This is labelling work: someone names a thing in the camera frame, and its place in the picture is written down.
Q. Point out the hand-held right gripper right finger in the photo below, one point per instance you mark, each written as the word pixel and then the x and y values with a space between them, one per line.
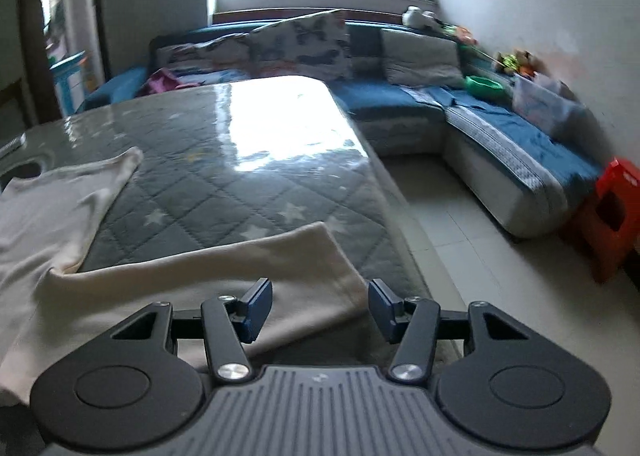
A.
pixel 381 308

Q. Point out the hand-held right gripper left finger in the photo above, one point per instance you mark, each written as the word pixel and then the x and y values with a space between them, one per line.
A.
pixel 259 305

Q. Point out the cream shirt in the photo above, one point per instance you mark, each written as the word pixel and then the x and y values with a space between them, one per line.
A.
pixel 150 286

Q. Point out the grey quilted star mat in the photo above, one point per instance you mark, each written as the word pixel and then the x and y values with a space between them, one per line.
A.
pixel 225 176

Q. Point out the blue corner sofa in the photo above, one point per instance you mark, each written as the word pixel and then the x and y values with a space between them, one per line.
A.
pixel 380 96

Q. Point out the red plastic stool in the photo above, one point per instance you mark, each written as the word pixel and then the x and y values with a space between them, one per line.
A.
pixel 607 221

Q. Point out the pink cloth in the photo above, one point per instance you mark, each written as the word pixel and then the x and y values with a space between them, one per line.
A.
pixel 162 81

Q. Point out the green bowl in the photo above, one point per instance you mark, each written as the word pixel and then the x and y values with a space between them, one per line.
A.
pixel 482 86

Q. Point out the grey cushion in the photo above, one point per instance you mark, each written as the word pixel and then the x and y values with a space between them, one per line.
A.
pixel 420 56

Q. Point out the dark blue cushion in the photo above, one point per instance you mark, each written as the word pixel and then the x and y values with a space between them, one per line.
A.
pixel 365 51

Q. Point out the small butterfly print cushion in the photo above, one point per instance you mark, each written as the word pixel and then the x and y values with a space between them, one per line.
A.
pixel 200 54

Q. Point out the clear plastic storage box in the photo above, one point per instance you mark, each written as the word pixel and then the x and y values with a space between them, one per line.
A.
pixel 542 104

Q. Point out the large butterfly print cushion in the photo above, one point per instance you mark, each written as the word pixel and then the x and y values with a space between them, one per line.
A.
pixel 305 46

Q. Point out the colourful toy pile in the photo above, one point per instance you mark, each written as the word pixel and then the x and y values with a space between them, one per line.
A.
pixel 515 62

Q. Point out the orange toy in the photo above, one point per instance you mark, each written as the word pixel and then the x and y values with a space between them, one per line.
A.
pixel 462 34

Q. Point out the white plush toy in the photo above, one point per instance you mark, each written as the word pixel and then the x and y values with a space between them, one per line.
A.
pixel 417 17

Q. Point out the turquoise small table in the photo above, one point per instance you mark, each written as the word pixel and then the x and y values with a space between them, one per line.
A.
pixel 67 81

